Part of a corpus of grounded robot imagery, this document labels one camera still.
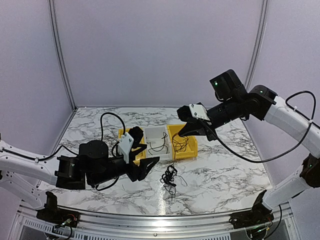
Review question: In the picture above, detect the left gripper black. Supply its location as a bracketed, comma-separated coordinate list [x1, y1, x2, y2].
[90, 154, 161, 188]

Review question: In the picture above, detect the black cable bundle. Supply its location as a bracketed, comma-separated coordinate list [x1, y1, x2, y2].
[159, 163, 188, 202]

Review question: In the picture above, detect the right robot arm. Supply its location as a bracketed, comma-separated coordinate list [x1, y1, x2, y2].
[177, 69, 320, 224]

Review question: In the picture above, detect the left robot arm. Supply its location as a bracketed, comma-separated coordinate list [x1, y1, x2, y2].
[0, 140, 160, 223]

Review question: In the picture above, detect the left yellow plastic bin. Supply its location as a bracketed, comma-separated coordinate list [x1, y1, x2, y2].
[117, 126, 147, 165]

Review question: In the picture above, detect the yellow plastic bin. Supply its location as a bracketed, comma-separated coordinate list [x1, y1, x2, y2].
[117, 126, 147, 165]
[166, 124, 198, 161]

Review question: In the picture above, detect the right yellow plastic bin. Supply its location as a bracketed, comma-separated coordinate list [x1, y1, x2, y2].
[166, 124, 198, 161]

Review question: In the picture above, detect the white translucent plastic bin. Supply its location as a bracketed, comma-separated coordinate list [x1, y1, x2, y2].
[144, 125, 173, 161]

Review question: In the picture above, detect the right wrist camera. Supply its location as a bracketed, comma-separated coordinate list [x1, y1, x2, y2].
[176, 102, 211, 123]

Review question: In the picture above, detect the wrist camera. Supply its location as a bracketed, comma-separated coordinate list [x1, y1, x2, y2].
[176, 102, 211, 123]
[116, 126, 143, 164]

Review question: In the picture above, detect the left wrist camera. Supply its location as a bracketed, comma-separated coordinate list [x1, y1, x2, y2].
[116, 126, 143, 164]

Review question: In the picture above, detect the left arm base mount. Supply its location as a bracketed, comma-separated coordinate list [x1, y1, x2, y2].
[36, 191, 80, 228]

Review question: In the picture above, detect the right corner post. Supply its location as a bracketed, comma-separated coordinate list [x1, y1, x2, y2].
[243, 0, 270, 91]

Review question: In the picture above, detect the corner post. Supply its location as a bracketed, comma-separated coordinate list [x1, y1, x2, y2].
[243, 0, 270, 91]
[47, 0, 77, 111]

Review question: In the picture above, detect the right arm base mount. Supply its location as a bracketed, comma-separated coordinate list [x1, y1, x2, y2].
[229, 190, 274, 229]

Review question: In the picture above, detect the aluminium frame rail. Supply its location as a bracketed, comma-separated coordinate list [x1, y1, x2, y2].
[7, 201, 301, 240]

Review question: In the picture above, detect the left corner post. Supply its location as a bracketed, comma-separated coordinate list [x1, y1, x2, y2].
[47, 0, 77, 111]

